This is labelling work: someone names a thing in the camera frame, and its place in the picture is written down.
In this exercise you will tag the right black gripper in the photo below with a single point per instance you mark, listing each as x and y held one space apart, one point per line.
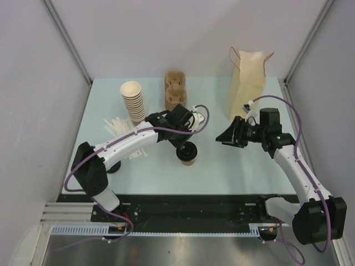
233 137

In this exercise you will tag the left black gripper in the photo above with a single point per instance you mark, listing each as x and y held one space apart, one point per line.
179 144

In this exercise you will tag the black cup lid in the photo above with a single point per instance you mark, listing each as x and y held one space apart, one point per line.
187 151

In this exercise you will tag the single brown paper cup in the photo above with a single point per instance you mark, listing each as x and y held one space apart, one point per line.
189 161

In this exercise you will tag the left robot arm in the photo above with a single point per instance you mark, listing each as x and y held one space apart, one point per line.
92 163

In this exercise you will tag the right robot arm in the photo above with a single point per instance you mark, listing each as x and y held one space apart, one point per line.
319 216

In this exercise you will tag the cardboard cup carrier stack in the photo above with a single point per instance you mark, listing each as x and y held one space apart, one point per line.
175 92

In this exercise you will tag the brown paper bag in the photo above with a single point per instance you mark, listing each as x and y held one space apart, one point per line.
248 80

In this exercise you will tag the pile of wrapped straws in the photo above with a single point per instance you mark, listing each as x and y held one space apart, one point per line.
118 127

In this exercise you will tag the stack of paper cups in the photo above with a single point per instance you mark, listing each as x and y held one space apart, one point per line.
131 92

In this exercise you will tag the stack of black lids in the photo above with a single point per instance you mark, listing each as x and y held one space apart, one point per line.
114 168

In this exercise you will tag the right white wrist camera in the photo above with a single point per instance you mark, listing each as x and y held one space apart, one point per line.
249 110

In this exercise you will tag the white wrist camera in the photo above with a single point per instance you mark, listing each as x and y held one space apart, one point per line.
195 121
249 110

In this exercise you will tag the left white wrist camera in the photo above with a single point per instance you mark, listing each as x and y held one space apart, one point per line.
195 121

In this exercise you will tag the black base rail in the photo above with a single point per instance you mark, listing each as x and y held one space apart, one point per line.
193 213

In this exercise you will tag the white cable duct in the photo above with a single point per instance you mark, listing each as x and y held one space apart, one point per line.
251 230

